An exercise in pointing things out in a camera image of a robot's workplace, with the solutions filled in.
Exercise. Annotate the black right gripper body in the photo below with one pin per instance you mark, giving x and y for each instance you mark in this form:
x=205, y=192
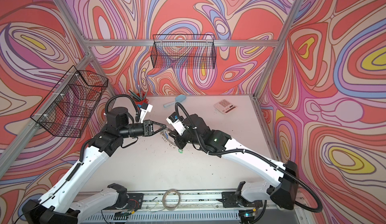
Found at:
x=183, y=140

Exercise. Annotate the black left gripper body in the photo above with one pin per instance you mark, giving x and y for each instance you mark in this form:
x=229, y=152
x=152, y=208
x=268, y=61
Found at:
x=145, y=124

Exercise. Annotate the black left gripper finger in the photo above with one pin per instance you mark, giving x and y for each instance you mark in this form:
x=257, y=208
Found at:
x=157, y=125
x=158, y=130

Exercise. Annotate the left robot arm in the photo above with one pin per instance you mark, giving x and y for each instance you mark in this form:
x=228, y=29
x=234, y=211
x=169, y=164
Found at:
x=57, y=206

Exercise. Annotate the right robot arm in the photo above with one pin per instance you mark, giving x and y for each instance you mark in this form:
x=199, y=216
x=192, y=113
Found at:
x=275, y=186

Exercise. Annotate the red metal pencil bucket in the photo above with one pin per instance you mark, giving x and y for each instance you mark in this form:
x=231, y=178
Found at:
x=140, y=103

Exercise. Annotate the light blue spatula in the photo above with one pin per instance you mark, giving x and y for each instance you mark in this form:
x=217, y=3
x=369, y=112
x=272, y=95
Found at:
x=178, y=99

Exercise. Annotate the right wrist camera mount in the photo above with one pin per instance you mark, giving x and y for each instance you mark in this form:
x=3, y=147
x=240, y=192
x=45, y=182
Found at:
x=176, y=123

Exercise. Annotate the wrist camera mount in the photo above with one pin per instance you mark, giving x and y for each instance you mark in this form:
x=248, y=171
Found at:
x=176, y=123
x=144, y=109

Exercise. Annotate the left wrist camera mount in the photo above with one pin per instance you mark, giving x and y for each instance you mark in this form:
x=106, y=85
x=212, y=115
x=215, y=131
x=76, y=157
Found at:
x=144, y=109

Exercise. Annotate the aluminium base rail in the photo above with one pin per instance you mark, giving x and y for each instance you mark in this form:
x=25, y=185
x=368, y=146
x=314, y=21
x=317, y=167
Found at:
x=211, y=206

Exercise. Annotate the black wire basket back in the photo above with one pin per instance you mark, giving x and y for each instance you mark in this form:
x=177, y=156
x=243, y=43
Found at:
x=186, y=51

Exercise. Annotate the black wire basket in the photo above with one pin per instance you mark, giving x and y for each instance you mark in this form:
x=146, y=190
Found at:
x=186, y=51
x=67, y=109

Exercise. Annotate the black wire basket left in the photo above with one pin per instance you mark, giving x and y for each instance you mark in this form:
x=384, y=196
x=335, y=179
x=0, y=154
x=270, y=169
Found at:
x=67, y=109

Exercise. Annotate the aluminium frame post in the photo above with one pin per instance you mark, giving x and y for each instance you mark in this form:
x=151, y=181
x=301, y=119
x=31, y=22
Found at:
x=70, y=21

